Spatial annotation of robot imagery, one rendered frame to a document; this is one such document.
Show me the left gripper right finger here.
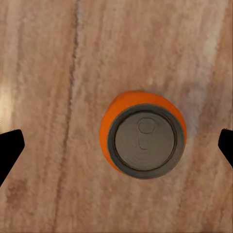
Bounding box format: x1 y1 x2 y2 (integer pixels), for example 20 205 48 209
218 129 233 167

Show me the can of soda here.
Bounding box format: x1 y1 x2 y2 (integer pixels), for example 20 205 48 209
99 91 187 180

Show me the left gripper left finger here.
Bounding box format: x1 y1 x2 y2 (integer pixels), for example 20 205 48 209
0 129 25 187

